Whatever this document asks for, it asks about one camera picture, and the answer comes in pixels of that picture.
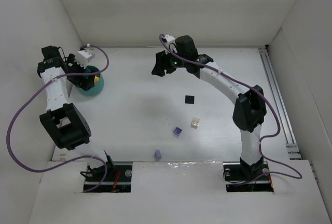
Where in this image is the yellow long lego brick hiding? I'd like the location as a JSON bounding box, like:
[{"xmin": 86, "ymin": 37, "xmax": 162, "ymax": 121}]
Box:
[{"xmin": 94, "ymin": 76, "xmax": 100, "ymax": 83}]

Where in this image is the purple square lego brick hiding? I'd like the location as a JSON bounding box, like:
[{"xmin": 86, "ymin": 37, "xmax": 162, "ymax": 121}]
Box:
[{"xmin": 173, "ymin": 127, "xmax": 182, "ymax": 136}]

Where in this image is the small lavender lego piece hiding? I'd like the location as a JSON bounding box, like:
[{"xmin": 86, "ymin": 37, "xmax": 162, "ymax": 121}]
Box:
[{"xmin": 154, "ymin": 149, "xmax": 162, "ymax": 160}]

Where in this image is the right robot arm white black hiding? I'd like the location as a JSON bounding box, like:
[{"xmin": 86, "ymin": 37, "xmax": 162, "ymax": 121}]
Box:
[{"xmin": 151, "ymin": 34, "xmax": 267, "ymax": 177}]

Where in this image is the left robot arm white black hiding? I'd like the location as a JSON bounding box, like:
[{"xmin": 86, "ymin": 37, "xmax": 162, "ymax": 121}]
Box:
[{"xmin": 37, "ymin": 46, "xmax": 116, "ymax": 178}]

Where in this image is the teal round divided container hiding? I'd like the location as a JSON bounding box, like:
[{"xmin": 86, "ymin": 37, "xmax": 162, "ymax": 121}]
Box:
[{"xmin": 77, "ymin": 65, "xmax": 104, "ymax": 96}]

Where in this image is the black square marker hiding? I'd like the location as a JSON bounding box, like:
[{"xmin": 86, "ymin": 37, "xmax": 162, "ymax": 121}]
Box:
[{"xmin": 185, "ymin": 95, "xmax": 195, "ymax": 104}]

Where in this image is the cream lego brick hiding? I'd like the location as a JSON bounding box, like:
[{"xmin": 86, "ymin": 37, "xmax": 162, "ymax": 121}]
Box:
[{"xmin": 190, "ymin": 118, "xmax": 200, "ymax": 129}]

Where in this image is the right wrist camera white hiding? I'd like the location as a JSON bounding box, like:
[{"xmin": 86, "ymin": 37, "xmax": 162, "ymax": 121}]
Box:
[{"xmin": 162, "ymin": 34, "xmax": 176, "ymax": 52}]

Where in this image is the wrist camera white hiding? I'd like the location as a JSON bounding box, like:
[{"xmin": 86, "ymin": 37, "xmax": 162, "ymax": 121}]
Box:
[
  {"xmin": 75, "ymin": 50, "xmax": 95, "ymax": 67},
  {"xmin": 162, "ymin": 34, "xmax": 176, "ymax": 52}
]

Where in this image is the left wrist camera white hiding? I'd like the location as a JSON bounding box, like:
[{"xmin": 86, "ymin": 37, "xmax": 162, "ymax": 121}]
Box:
[{"xmin": 75, "ymin": 50, "xmax": 95, "ymax": 67}]

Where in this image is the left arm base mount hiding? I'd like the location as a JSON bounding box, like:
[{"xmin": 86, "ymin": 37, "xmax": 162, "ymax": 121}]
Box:
[{"xmin": 80, "ymin": 163, "xmax": 133, "ymax": 193}]

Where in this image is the aluminium rail right side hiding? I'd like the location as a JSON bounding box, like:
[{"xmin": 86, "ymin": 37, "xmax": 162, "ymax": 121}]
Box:
[{"xmin": 258, "ymin": 47, "xmax": 302, "ymax": 160}]

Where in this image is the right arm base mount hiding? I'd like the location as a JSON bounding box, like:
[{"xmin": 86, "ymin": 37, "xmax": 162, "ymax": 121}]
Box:
[{"xmin": 223, "ymin": 162, "xmax": 274, "ymax": 192}]

